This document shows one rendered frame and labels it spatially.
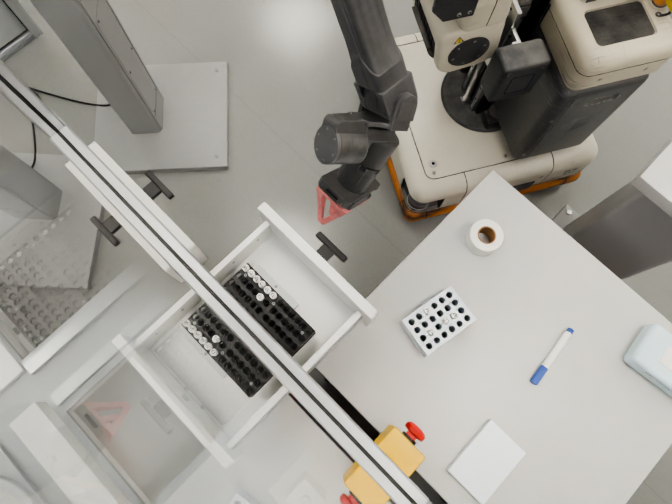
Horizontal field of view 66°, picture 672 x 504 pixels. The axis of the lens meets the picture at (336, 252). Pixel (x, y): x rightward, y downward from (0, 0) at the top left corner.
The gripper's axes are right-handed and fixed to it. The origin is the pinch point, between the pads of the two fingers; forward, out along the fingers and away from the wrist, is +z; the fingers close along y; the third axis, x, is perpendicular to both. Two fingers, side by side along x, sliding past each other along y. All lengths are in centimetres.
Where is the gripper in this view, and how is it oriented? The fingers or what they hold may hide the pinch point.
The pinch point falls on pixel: (328, 215)
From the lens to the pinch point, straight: 91.7
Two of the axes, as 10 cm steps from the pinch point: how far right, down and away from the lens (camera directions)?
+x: 6.9, 7.0, -1.6
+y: -5.7, 4.0, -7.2
